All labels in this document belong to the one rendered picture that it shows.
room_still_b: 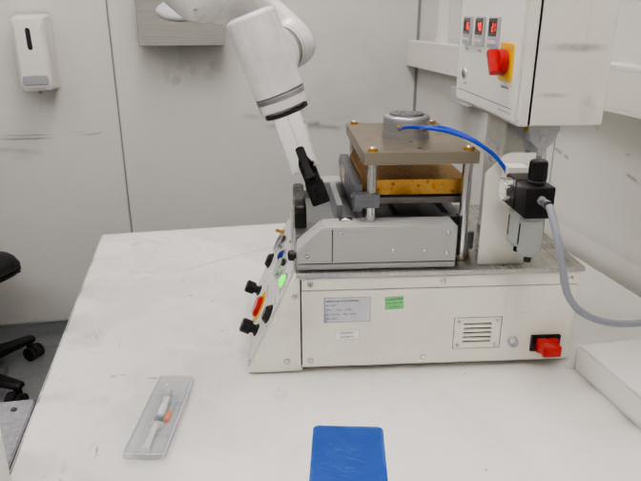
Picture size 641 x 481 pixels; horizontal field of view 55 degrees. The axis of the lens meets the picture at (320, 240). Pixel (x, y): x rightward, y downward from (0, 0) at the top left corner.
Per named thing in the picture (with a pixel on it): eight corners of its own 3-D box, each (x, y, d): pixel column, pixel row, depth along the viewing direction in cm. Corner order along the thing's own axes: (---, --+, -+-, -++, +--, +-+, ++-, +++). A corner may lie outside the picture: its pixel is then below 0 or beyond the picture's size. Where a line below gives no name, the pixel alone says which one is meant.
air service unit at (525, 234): (515, 238, 98) (527, 145, 93) (554, 273, 84) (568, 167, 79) (484, 238, 98) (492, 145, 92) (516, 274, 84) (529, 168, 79)
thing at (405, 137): (465, 167, 123) (471, 101, 118) (524, 215, 94) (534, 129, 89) (344, 169, 121) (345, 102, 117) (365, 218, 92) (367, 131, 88)
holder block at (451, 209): (434, 197, 121) (434, 183, 120) (462, 230, 102) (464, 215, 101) (350, 198, 120) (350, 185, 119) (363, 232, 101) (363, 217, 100)
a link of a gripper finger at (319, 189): (299, 171, 107) (313, 205, 109) (299, 176, 104) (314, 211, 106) (317, 165, 107) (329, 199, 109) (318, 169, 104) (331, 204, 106)
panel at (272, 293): (256, 290, 131) (291, 214, 126) (249, 366, 103) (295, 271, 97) (246, 287, 130) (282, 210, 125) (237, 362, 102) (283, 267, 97)
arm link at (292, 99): (257, 97, 107) (263, 114, 108) (255, 104, 99) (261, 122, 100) (301, 80, 106) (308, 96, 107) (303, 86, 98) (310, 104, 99)
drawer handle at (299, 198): (303, 202, 117) (302, 182, 116) (306, 228, 103) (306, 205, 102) (293, 202, 117) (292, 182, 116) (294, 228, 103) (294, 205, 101)
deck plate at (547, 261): (508, 207, 131) (509, 202, 130) (585, 271, 98) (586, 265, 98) (291, 211, 128) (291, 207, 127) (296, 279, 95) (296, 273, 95)
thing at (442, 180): (436, 172, 119) (440, 122, 116) (469, 205, 99) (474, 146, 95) (348, 173, 118) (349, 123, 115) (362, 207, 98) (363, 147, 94)
